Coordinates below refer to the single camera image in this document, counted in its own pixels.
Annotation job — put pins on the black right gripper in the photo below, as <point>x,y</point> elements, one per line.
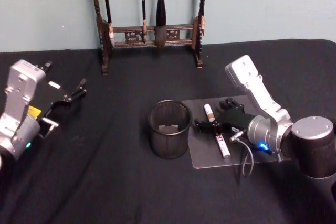
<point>236,120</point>

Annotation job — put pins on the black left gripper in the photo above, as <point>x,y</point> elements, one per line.
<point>50,95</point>

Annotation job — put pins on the white marker with brown cap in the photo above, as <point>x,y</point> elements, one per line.
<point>221,144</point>

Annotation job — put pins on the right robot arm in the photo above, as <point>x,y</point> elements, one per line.
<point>309,140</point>

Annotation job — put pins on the clear plastic sheet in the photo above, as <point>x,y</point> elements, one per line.
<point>207,158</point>

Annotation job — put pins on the dark wooden brush rack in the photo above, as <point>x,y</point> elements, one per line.
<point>105,51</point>

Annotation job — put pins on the black mesh pen cup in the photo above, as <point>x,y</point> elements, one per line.
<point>170,145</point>

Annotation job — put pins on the black table cloth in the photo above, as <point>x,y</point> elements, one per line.
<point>110,187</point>

